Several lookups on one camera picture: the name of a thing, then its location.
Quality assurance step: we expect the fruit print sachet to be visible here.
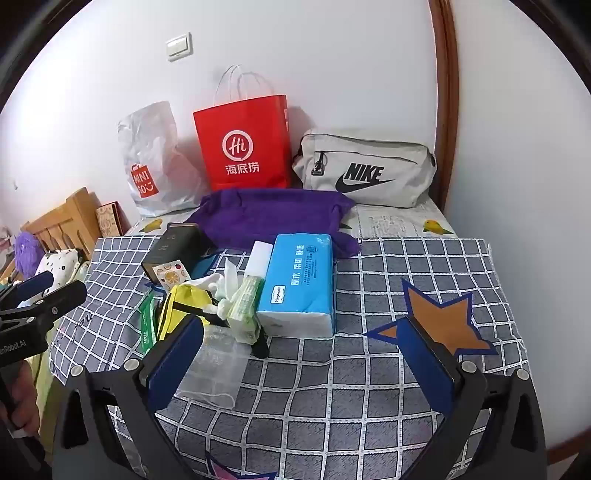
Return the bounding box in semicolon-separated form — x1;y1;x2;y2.
154;260;191;289

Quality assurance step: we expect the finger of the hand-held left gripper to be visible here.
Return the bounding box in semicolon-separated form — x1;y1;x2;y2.
0;280;88;320
0;271;54;310

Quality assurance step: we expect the grey waist bag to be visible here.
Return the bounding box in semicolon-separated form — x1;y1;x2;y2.
292;128;438;208

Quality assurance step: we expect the white plastic shopping bag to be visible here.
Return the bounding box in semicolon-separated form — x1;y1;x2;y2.
117;102;211;217

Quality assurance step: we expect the dark green tin box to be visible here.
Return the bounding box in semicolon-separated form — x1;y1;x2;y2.
141;222;218;282

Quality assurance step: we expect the newsprint lemon tablecloth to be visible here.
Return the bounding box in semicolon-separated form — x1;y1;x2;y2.
122;196;458;241

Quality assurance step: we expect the white dotted pillow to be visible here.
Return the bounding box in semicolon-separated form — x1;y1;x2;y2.
34;248;90;291

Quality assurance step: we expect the green sachet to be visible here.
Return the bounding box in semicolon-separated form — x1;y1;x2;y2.
139;293;162;356

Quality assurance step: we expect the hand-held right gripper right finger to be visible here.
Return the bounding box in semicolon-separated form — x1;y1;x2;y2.
400;318;548;480

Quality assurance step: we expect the grey checked tablecloth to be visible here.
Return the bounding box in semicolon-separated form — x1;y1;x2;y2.
48;235;525;480

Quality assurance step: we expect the light green blanket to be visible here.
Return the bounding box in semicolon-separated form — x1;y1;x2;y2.
28;318;65;416

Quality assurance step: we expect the purple fleece towel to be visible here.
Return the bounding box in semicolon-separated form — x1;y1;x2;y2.
185;188;362;258

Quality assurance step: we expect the purple plush toy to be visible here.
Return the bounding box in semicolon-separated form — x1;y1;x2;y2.
14;231;44;280

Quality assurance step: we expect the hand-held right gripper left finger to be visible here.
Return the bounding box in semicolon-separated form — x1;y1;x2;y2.
52;316;206;480

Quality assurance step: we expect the clear plastic bag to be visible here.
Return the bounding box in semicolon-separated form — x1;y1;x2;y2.
175;325;254;402

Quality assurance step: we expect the white light switch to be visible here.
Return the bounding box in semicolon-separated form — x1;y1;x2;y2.
167;33;193;61

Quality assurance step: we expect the person's left hand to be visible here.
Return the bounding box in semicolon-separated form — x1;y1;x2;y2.
10;362;43;439

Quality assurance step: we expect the red paper bag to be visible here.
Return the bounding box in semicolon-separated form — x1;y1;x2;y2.
193;65;293;192

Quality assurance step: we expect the wooden bed headboard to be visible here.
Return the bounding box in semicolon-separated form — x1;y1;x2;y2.
21;187;102;259

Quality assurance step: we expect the brown patterned box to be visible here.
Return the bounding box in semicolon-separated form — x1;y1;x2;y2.
95;202;130;237

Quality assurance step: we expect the pale green packet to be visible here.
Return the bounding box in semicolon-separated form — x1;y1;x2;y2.
226;274;265;343

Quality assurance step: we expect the blue tissue pack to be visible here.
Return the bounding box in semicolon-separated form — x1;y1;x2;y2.
256;233;336;337

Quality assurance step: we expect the yellow mesh pouch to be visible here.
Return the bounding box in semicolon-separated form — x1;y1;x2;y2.
156;284;218;342

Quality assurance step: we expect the white sponge block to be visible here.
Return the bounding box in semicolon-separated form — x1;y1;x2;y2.
245;240;274;280

